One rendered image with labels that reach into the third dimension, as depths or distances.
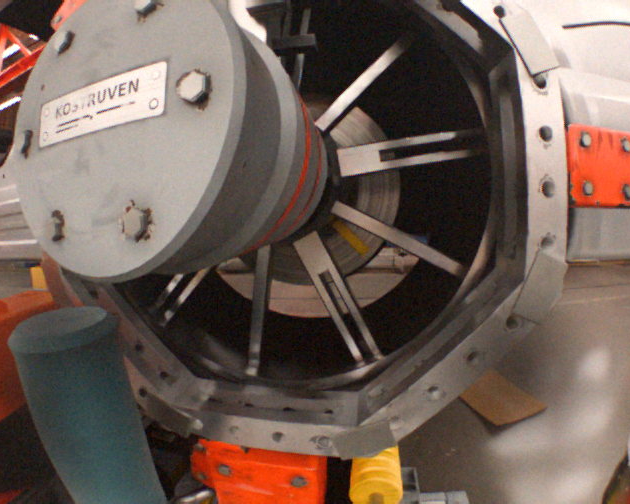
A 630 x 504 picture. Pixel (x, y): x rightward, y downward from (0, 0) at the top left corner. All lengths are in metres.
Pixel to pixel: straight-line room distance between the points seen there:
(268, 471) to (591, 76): 0.65
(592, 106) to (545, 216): 0.29
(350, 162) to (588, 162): 0.23
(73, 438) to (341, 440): 0.22
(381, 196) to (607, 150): 0.32
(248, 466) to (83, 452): 0.16
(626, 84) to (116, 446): 0.75
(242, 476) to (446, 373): 0.23
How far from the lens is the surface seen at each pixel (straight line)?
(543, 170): 0.28
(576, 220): 0.49
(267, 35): 0.29
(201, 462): 0.39
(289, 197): 0.16
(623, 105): 0.58
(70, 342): 0.23
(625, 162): 0.34
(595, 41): 0.60
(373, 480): 0.36
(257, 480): 0.36
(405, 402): 0.28
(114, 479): 0.29
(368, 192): 0.49
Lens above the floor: 0.81
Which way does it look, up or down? 7 degrees down
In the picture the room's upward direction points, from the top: 2 degrees counter-clockwise
